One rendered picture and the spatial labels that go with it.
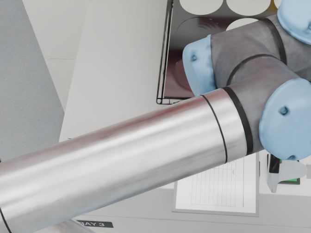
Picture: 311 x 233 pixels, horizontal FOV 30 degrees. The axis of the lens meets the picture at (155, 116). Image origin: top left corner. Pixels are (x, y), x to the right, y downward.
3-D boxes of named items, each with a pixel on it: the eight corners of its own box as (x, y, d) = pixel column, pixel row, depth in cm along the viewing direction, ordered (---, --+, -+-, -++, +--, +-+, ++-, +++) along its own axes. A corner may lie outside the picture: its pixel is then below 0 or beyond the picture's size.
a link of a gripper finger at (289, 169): (305, 202, 90) (311, 148, 87) (266, 200, 91) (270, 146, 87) (303, 193, 93) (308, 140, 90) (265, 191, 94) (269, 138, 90)
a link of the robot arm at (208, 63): (204, 70, 62) (297, 39, 64) (174, 34, 72) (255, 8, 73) (216, 130, 66) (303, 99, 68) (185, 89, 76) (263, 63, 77)
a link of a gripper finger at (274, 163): (279, 177, 87) (284, 123, 84) (269, 177, 88) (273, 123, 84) (277, 164, 92) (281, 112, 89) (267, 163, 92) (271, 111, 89)
